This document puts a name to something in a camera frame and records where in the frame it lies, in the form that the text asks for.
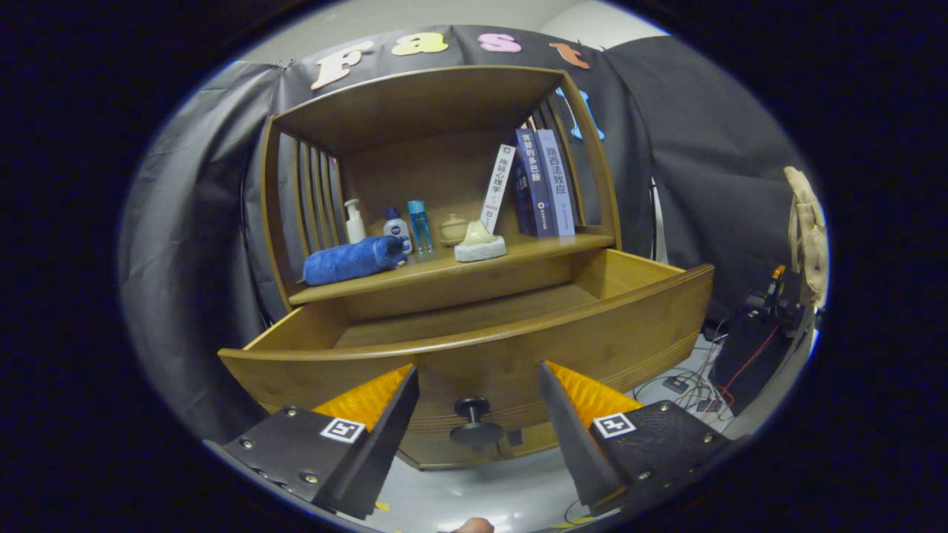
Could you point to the wooden drawer with black knob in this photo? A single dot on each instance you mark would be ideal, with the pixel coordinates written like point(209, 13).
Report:
point(474, 363)

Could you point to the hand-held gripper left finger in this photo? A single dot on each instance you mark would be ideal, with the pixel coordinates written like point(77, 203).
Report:
point(385, 444)

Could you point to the wooden countertop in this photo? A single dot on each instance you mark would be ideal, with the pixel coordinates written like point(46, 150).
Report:
point(541, 248)

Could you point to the blue rolled towel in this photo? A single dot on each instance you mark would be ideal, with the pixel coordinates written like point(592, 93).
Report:
point(348, 260)

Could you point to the clear blue bottle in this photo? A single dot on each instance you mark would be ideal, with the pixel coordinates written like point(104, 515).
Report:
point(419, 226)

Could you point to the cream lidded teacup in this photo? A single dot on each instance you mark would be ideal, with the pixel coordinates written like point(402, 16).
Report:
point(452, 231)

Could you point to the white lotion bottle blue cap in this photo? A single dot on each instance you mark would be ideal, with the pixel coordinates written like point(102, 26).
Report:
point(396, 226)

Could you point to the black device with orange tip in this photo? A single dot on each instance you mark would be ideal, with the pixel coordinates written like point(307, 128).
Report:
point(770, 303)

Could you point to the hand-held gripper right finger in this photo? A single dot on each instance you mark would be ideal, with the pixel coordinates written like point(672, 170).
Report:
point(570, 437)

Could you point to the light blue book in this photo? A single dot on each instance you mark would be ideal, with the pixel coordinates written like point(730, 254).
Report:
point(559, 185)

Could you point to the white book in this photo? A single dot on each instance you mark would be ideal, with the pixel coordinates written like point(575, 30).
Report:
point(500, 185)

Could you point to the dark blue book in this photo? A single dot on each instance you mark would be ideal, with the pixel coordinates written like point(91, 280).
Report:
point(535, 185)

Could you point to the white pump bottle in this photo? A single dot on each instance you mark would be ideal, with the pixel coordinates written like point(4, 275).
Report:
point(355, 229)

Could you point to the wooden cabinet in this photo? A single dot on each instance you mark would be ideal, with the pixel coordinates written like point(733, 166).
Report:
point(437, 170)

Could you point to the beige hanging cloth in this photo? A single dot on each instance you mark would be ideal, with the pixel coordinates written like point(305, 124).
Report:
point(807, 229)

